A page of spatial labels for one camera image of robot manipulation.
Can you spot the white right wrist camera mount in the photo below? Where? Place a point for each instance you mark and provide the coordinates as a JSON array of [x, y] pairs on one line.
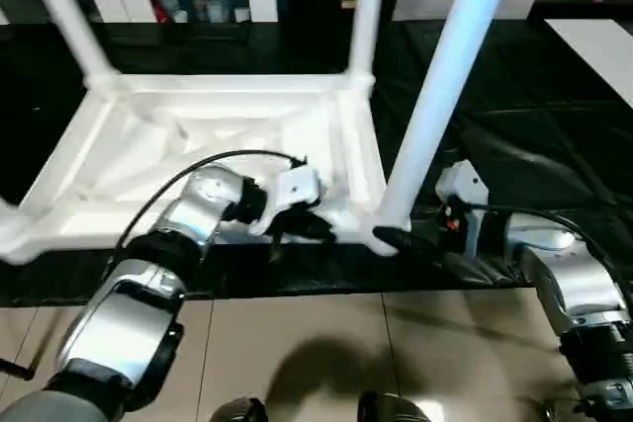
[[465, 180]]

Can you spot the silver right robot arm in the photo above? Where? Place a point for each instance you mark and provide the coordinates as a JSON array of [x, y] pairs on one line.
[[569, 283]]

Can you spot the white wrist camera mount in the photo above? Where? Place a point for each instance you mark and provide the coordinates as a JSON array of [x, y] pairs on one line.
[[297, 187], [465, 180]]

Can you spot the black metal stand pole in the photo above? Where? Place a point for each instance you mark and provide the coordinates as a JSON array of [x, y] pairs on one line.
[[15, 368]]

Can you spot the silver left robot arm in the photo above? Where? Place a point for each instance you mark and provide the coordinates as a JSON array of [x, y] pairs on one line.
[[198, 214]]

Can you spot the white flat panel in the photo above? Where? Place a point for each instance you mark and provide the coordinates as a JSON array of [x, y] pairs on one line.
[[593, 51]]

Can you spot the white plastic table leg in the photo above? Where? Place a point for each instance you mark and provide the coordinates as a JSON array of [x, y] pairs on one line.
[[368, 7], [10, 234], [435, 96], [74, 22]]

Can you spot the dark left robot leg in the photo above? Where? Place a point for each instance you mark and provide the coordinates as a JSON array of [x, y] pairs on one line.
[[240, 411]]

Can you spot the black mat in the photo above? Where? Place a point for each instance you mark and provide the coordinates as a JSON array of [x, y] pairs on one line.
[[544, 120]]

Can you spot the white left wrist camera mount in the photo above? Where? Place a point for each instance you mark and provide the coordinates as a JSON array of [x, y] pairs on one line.
[[297, 187]]

